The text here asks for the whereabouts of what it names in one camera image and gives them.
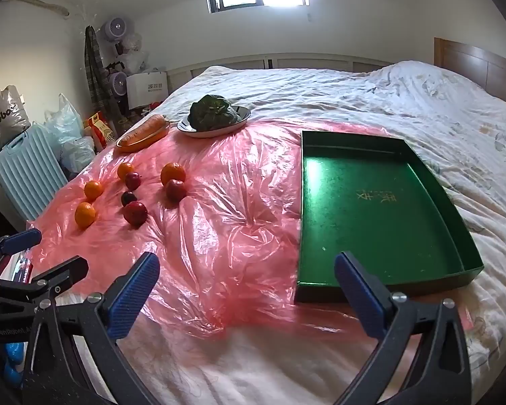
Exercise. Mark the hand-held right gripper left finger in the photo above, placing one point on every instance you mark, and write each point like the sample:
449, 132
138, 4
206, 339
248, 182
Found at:
130, 295

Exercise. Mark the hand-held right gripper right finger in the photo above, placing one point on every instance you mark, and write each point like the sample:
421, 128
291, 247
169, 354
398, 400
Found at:
358, 295

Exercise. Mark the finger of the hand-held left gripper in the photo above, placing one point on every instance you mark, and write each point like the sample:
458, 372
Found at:
22, 239
65, 272

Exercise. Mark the orange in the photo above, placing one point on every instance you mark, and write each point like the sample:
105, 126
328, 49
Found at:
93, 190
125, 170
173, 173
85, 214

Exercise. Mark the green shallow box tray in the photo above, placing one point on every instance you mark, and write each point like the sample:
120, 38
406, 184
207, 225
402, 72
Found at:
362, 219

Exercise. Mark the red apple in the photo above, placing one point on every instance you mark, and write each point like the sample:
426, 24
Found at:
176, 190
135, 213
133, 181

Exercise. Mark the dark purple plum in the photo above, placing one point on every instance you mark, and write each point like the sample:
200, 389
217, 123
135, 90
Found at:
129, 198

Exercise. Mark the person's left forearm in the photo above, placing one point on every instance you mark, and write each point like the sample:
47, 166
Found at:
13, 363

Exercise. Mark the light blue ribbed suitcase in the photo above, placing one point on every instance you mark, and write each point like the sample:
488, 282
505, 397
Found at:
25, 168

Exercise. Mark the clear plastic bag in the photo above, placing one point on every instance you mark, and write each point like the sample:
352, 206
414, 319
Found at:
67, 135

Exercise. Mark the grey printed sack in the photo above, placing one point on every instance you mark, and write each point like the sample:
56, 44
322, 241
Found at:
6, 112

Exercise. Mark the red and yellow bag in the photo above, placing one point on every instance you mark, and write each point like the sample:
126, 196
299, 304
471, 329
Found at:
101, 130

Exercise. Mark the pink plastic sheet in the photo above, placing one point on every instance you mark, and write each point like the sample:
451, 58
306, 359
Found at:
236, 202

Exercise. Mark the carrot on orange plate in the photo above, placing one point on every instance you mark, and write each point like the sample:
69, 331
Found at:
140, 145

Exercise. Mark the metal plate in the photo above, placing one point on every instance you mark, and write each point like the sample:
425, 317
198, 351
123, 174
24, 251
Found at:
208, 133

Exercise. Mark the purple round fan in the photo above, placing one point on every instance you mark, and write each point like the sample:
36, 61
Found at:
117, 29
118, 82

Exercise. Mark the dark plaid scarf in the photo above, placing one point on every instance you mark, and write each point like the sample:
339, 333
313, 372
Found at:
93, 67

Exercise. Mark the white cardboard box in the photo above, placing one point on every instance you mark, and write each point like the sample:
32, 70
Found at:
147, 88

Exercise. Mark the dark green leafy vegetable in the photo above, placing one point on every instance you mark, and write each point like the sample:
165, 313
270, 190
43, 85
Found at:
213, 112

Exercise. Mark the pile of clear bags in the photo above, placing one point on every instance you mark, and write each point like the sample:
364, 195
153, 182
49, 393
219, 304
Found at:
133, 52

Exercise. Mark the wooden headboard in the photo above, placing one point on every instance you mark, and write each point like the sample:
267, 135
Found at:
476, 67

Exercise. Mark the beige wall pipe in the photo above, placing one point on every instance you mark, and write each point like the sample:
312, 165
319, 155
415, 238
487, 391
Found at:
38, 3

